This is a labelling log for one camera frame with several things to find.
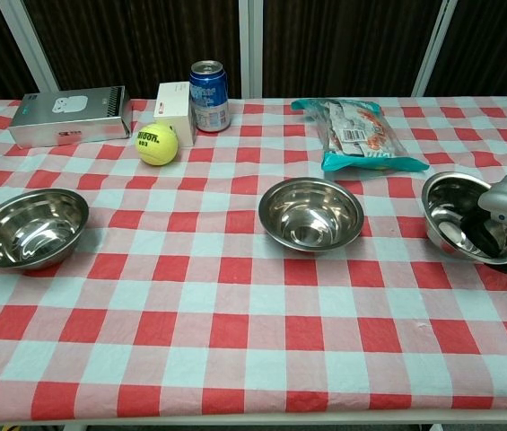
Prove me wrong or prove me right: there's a stainless steel bowl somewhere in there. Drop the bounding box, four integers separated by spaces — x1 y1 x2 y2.
421 172 507 265
0 188 90 270
258 177 365 252

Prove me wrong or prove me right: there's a teal snack bag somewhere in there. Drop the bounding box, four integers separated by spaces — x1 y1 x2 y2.
291 98 431 172

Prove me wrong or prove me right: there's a white partition post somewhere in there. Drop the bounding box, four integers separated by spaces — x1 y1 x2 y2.
0 0 60 93
239 0 264 99
411 0 459 98

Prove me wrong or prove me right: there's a red white checkered tablecloth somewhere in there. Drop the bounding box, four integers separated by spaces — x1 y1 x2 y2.
0 96 507 423

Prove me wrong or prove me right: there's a silver earbuds box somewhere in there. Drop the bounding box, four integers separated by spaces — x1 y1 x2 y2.
8 85 132 149

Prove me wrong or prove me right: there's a yellow tennis ball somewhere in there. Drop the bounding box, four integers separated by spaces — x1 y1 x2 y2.
135 122 179 167

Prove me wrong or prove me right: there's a small white box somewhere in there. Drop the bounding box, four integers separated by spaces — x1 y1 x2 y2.
153 81 197 147

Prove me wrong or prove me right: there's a blue drink can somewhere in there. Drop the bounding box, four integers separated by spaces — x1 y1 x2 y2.
189 60 230 134

